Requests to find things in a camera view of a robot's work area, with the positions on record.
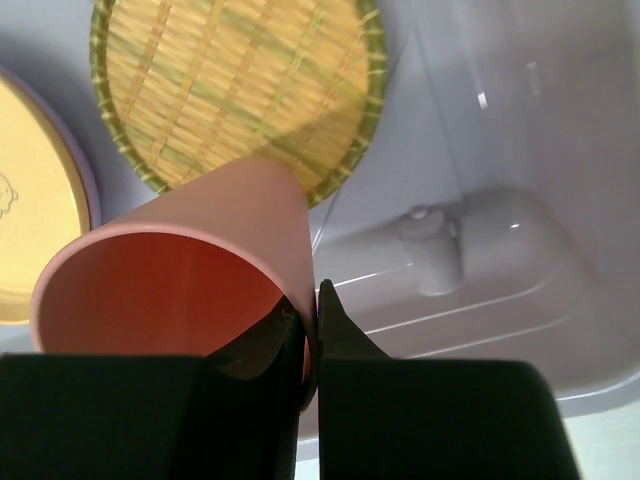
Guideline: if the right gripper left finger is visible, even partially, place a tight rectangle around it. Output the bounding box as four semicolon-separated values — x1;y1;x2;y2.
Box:
1;299;305;479

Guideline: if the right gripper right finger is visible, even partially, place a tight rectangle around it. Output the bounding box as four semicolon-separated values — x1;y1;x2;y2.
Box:
318;281;580;479

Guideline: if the salmon pink plastic cup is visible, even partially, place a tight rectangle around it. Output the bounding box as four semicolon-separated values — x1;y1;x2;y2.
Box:
30;157;317;404

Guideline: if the cream yellow plastic plate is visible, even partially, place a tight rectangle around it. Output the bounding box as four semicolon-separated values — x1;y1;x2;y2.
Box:
1;73;92;325

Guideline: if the woven bamboo plate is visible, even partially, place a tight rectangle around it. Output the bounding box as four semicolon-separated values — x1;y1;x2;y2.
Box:
89;1;388;206

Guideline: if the lavender plastic bin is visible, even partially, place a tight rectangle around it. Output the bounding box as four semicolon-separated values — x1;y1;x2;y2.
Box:
0;0;640;444

